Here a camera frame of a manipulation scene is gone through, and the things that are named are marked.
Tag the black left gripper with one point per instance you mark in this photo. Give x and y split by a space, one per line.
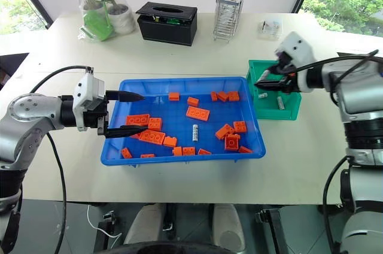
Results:
95 117

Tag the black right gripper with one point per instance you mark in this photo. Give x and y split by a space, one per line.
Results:
290 78

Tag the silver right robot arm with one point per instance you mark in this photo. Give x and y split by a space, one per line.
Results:
359 104

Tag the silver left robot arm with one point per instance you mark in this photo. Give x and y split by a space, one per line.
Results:
27 110

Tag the green plastic bin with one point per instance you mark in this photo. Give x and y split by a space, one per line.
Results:
269 110

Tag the blue plastic bin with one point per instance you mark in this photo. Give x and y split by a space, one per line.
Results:
179 128

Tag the large orange toy brick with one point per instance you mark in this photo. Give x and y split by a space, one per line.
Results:
197 114
152 137
137 119

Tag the silver battery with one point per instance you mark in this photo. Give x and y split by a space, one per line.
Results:
196 132
280 103
262 96

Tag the small orange toy brick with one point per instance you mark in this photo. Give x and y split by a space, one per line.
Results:
239 126
155 124
147 155
188 151
170 141
193 101
245 149
204 152
174 96
214 96
224 131
223 96
233 96
177 151
232 142
126 153

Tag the black tissue box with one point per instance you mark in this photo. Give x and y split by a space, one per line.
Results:
167 30

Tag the green plastic scoop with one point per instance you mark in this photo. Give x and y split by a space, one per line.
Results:
97 24

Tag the white plant pot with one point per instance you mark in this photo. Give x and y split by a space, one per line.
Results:
122 18
92 7

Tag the white rounded shape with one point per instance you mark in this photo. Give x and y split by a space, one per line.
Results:
143 224
229 227

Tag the potted plant in plastic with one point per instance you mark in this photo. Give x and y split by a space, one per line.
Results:
74 2

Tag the dark flat object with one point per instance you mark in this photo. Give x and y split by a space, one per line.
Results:
10 63

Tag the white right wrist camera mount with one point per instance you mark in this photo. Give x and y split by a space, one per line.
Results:
296 45

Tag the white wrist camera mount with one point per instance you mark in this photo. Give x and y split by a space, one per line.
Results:
88 92
296 45

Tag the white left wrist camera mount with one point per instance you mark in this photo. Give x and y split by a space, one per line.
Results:
88 92

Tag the black post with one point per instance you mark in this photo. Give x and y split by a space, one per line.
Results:
170 221

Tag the black metal bracket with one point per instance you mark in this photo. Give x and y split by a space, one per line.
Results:
273 230
104 230

